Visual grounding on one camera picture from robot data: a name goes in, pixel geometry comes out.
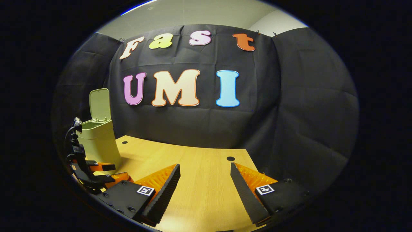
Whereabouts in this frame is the pale green desktop garbage bin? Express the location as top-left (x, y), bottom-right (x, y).
top-left (76, 88), bottom-right (122, 171)

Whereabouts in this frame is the wooden desktop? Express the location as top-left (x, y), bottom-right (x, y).
top-left (72, 135), bottom-right (267, 232)

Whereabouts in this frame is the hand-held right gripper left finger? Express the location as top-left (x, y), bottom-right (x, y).
top-left (96, 163), bottom-right (181, 227)

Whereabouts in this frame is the black backdrop cloth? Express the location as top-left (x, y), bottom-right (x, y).
top-left (51, 24), bottom-right (359, 194)

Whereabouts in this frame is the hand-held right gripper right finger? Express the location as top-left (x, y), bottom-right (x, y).
top-left (230, 162), bottom-right (311, 227)

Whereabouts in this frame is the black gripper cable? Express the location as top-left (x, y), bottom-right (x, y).
top-left (64, 124), bottom-right (78, 157)

